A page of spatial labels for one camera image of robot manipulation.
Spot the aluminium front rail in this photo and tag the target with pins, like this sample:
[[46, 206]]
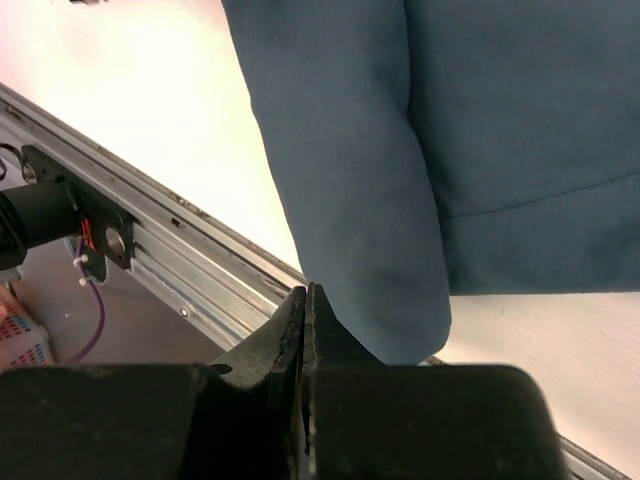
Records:
[[530, 387]]

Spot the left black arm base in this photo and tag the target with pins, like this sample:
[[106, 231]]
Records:
[[107, 227]]

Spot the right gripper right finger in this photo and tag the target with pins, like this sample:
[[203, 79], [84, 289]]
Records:
[[342, 416]]

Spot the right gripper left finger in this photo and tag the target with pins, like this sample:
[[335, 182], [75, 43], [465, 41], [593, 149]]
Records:
[[258, 400]]

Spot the pink plastic crate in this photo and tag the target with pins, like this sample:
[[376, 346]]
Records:
[[23, 341]]

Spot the dark blue-grey t shirt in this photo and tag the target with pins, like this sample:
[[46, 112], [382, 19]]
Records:
[[425, 149]]

